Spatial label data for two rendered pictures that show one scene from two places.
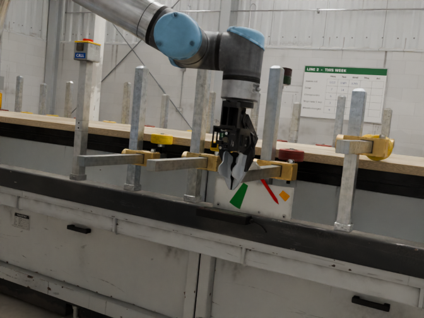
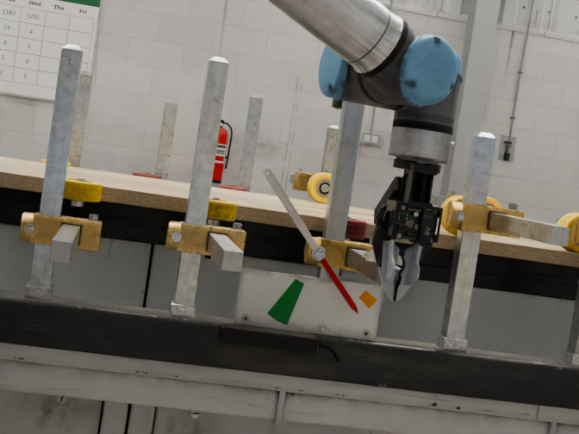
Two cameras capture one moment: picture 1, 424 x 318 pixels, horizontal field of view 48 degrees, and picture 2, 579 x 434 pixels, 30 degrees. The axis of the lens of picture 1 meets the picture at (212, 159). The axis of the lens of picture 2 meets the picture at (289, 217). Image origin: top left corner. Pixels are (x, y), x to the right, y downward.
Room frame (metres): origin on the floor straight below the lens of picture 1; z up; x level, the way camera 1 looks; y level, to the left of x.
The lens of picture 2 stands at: (-0.06, 1.06, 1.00)
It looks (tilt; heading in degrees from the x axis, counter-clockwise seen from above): 3 degrees down; 323
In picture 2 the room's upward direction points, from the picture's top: 8 degrees clockwise
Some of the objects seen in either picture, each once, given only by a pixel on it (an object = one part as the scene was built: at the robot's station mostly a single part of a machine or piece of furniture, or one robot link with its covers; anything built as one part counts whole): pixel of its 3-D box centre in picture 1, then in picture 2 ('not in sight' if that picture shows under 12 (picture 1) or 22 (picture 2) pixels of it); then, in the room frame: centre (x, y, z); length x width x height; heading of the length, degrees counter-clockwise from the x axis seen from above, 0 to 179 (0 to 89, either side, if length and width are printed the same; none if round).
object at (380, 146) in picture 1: (361, 145); (482, 219); (1.32, -0.41, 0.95); 0.14 x 0.06 x 0.05; 62
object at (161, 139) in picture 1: (161, 148); (76, 209); (1.75, 0.19, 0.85); 0.08 x 0.08 x 0.11
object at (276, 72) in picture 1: (269, 145); (337, 213); (1.45, -0.17, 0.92); 0.04 x 0.04 x 0.48; 62
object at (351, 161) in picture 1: (349, 173); (464, 262); (1.33, -0.39, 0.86); 0.04 x 0.04 x 0.48; 62
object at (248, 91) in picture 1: (241, 93); (421, 147); (1.13, -0.05, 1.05); 0.10 x 0.09 x 0.05; 62
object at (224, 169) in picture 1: (224, 170); (391, 270); (1.13, -0.03, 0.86); 0.06 x 0.03 x 0.09; 152
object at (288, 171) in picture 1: (274, 169); (342, 254); (1.44, -0.19, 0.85); 0.14 x 0.06 x 0.05; 62
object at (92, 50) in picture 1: (87, 52); not in sight; (1.80, 0.50, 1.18); 0.07 x 0.07 x 0.08; 62
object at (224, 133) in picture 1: (235, 127); (412, 201); (1.13, -0.05, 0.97); 0.09 x 0.08 x 0.12; 152
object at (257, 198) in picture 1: (251, 197); (308, 305); (1.44, -0.13, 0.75); 0.26 x 0.01 x 0.10; 62
